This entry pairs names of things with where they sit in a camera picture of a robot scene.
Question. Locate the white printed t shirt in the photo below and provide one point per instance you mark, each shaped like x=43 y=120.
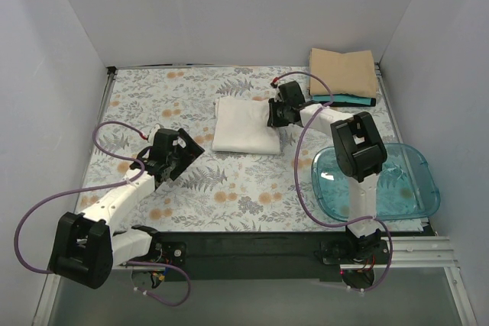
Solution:
x=241 y=127

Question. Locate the folded teal t shirt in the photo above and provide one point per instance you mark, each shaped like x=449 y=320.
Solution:
x=325 y=99

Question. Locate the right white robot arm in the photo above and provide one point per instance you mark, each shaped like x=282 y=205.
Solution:
x=360 y=155

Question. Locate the folded beige t shirt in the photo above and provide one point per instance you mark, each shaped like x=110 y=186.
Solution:
x=345 y=73

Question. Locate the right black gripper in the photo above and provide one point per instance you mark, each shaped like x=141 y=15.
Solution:
x=273 y=113

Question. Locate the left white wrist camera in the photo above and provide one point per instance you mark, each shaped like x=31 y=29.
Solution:
x=150 y=135

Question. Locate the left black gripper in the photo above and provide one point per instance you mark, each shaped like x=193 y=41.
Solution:
x=183 y=156

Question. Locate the floral patterned table mat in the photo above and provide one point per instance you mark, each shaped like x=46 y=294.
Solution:
x=219 y=191

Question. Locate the folded black t shirt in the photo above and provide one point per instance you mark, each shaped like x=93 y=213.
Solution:
x=353 y=101

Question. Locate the teal transparent plastic bin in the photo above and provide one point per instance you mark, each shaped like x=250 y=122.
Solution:
x=405 y=189

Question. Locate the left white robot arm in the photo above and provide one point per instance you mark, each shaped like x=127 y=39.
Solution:
x=88 y=245

